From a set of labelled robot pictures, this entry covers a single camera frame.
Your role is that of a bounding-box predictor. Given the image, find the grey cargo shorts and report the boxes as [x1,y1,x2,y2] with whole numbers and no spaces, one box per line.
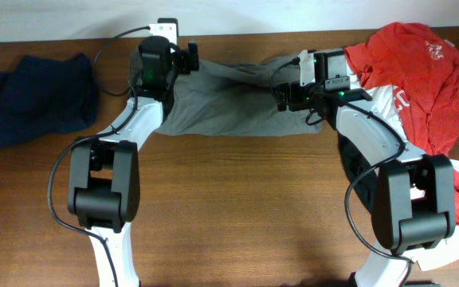
[128,50,324,138]

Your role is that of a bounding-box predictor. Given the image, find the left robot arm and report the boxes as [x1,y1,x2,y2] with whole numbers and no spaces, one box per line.
[66,36,199,286]

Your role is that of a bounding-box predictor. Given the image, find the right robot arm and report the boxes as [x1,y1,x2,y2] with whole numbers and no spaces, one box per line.
[270,49,456,286]

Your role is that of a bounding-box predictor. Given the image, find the black garment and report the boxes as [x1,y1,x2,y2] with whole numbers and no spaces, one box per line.
[338,134,378,213]

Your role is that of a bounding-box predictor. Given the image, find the red t-shirt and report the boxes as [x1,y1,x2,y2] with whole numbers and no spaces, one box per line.
[344,22,459,227]

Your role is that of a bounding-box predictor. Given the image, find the navy blue folded garment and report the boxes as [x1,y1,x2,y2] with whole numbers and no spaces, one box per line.
[0,53,99,148]

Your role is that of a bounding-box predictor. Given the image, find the white t-shirt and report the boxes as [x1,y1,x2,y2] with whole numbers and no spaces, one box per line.
[352,83,459,273]

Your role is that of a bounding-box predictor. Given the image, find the right black cable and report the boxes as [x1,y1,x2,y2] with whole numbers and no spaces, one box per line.
[269,57,416,287]

